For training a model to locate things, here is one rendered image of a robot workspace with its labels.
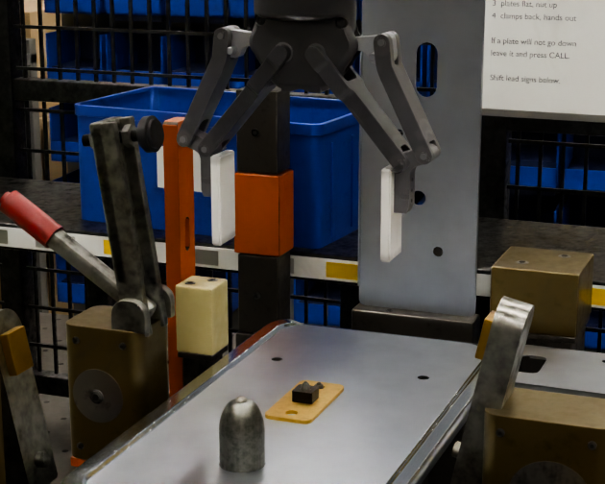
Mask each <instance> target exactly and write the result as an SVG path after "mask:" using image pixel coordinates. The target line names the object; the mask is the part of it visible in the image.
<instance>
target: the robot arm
mask: <svg viewBox="0 0 605 484"><path fill-rule="evenodd" d="M356 14H357V0H254V17H255V24H254V29H253V31H246V30H240V28H239V27H238V26H236V25H229V26H226V27H222V28H218V29H217V30H216V31H215V32H214V37H213V47H212V58H211V60H210V62H209V64H208V67H207V69H206V72H205V74H204V76H203V78H202V80H201V82H200V85H199V87H198V89H197V91H196V94H195V96H194V98H193V100H192V103H191V105H190V107H189V109H188V112H187V114H186V115H185V117H184V119H183V122H182V124H181V127H180V130H179V132H178V134H177V138H176V139H177V143H178V144H179V145H180V146H181V147H188V148H190V149H192V150H194V151H196V152H197V153H198V154H199V156H200V159H201V190H202V193H203V195H204V197H211V224H212V244H213V245H215V246H221V245H222V244H224V243H226V242H227V241H229V240H231V239H232V238H233V237H234V236H235V188H234V151H233V150H225V149H226V148H227V147H226V146H227V144H228V143H229V142H230V141H231V139H232V138H233V137H234V136H235V134H236V133H237V132H238V131H239V130H240V128H241V127H242V126H243V125H244V123H245V122H246V121H247V120H248V119H249V117H250V116H251V115H252V114H253V112H254V111H255V110H256V109H257V107H258V106H259V105H260V104H261V102H262V101H263V100H264V99H265V98H266V96H267V95H268V94H269V93H270V92H271V91H272V90H273V89H274V88H275V87H276V86H277V87H279V88H281V91H293V90H298V89H302V90H305V91H308V92H314V93H322V92H324V91H326V90H329V89H330V90H331V91H332V93H333V94H334V95H335V96H336V98H338V99H339V100H341V101H342V102H343V103H344V104H345V105H346V107H347V108H348V109H349V111H350V112H351V114H352V115H353V116H354V118H355V119H356V120H357V122H358V123H359V124H360V125H361V127H362V128H363V129H364V131H365V132H366V133H367V135H368V136H369V137H370V139H371V140H372V141H373V142H374V144H375V145H376V147H377V148H378V149H379V151H380V152H381V153H382V154H383V155H384V156H385V158H386V159H387V160H388V161H389V163H390V165H388V166H386V167H385V168H383V169H382V170H381V228H380V260H381V261H382V262H390V261H391V260H392V259H393V258H394V257H396V256H397V255H398V254H399V253H401V214H402V213H405V214H406V213H407V212H409V211H410V210H411V209H412V207H413V205H414V204H415V196H414V195H415V170H416V168H417V166H420V165H423V164H428V163H429V162H431V161H432V160H434V159H435V158H436V157H438V156H439V155H440V154H441V148H440V146H439V143H438V141H437V139H436V137H435V134H434V132H433V131H432V129H431V127H430V124H429V122H428V120H427V118H426V115H425V113H424V110H423V108H422V105H421V103H420V101H419V99H418V97H417V94H416V92H415V90H414V88H413V86H412V84H411V82H410V80H409V78H408V75H407V73H406V71H405V69H404V66H403V64H402V62H401V55H400V45H399V35H398V34H397V33H396V32H394V31H389V32H386V33H383V34H380V35H373V36H361V35H360V34H359V32H358V30H357V26H356ZM248 46H250V47H251V50H252V51H253V53H254V55H255V56H256V58H257V59H258V61H259V62H260V64H261V65H260V66H259V67H258V69H257V70H256V71H255V72H254V74H253V75H252V76H251V78H250V79H249V80H248V82H247V85H246V86H245V88H244V89H243V90H242V91H241V93H240V94H239V95H238V96H237V97H236V99H235V100H234V101H233V102H232V104H231V105H230V106H229V108H228V109H227V110H226V111H225V113H224V114H223V115H222V116H221V118H220V119H219V120H218V121H217V123H216V124H215V125H214V126H213V127H212V129H211V130H210V131H209V132H208V133H206V129H207V127H208V125H209V123H210V121H211V119H212V116H213V114H214V112H215V110H216V109H217V106H218V104H219V102H220V100H221V98H222V95H223V93H224V91H225V89H226V87H227V84H228V82H229V80H230V77H231V74H232V72H233V70H234V68H235V65H236V64H237V61H238V57H241V56H243V55H244V54H245V52H246V49H247V48H248ZM361 51H362V52H364V53H365V54H366V55H367V58H368V60H369V62H370V63H372V64H375V66H376V70H377V73H378V76H379V79H380V80H381V82H382V84H383V86H384V89H385V91H386V93H387V95H388V97H389V100H390V102H391V104H392V106H393V109H394V111H395V113H396V115H397V117H398V120H399V122H400V124H401V126H402V129H403V131H404V133H405V135H406V137H407V140H408V142H409V144H410V145H409V144H408V143H407V141H406V140H405V139H404V137H403V136H402V135H401V133H400V132H399V131H398V129H397V128H396V127H395V125H394V124H393V123H392V121H391V120H390V119H389V117H388V116H387V115H386V114H385V112H384V111H383V110H382V108H381V107H380V106H379V104H378V103H377V102H376V100H375V99H374V98H373V96H372V95H371V94H370V92H369V91H368V90H367V88H366V87H365V85H364V82H363V80H362V79H361V78H360V76H359V75H358V74H357V72H356V71H355V70H354V68H353V67H352V66H351V65H352V64H353V62H354V61H355V60H356V58H357V57H358V55H359V54H360V52H361ZM410 146H411V147H410ZM223 150H225V151H223ZM222 151H223V152H222Z"/></svg>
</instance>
